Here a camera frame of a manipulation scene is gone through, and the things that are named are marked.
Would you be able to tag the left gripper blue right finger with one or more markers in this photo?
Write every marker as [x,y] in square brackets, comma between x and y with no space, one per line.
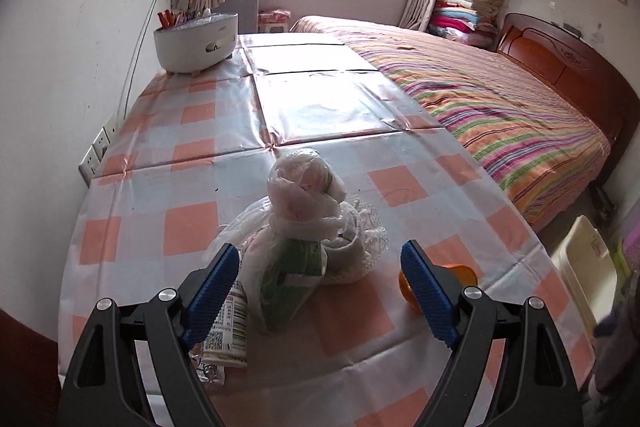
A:
[438,294]

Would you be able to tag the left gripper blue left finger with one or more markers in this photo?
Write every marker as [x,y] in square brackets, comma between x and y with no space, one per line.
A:
[203,293]

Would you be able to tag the orange peel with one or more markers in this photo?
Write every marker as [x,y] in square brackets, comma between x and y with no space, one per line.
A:
[464,275]

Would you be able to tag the printed cylindrical bottle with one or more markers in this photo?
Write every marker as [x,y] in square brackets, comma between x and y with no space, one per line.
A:
[226,342]

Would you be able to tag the white knotted plastic bag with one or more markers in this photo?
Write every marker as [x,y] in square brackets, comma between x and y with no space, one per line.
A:
[302,202]

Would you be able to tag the silver blister pack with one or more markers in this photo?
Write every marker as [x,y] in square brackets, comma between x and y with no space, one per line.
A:
[207,373]

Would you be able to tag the cream plastic trash bin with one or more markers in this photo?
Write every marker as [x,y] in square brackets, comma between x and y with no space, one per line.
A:
[588,271]

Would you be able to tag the checkered plastic tablecloth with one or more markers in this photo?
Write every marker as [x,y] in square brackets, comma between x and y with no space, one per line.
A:
[304,124]

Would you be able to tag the striped bed cover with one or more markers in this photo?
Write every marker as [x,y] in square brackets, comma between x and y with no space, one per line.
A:
[540,150]

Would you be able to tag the white round container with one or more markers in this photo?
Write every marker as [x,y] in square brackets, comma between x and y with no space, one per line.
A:
[198,44]

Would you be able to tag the wooden headboard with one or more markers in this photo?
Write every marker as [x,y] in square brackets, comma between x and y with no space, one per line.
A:
[579,74]

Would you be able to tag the small stool with pink cloth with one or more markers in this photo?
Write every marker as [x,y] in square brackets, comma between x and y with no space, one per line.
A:
[270,22]

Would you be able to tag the stack of folded quilts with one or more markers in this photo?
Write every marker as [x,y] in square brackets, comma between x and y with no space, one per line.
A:
[471,22]

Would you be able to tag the wall power socket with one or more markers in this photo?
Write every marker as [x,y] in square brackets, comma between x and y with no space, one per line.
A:
[91,162]

